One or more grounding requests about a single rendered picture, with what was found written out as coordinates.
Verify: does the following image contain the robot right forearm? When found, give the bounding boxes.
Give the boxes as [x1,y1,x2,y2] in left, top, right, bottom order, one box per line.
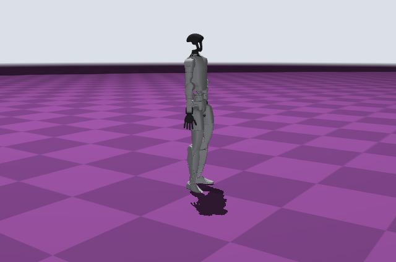
[185,83,194,113]

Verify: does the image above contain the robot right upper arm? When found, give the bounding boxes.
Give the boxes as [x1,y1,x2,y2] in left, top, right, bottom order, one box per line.
[184,58,196,90]

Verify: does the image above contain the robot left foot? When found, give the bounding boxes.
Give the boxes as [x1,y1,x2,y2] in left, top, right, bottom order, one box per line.
[194,176,213,184]

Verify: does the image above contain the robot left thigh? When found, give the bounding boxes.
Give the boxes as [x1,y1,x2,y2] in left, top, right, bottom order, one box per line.
[200,104,214,150]

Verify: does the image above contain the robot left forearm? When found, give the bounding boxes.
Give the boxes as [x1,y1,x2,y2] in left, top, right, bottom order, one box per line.
[201,86,208,101]

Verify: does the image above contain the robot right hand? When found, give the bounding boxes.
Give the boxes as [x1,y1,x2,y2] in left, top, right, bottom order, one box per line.
[184,107,197,130]

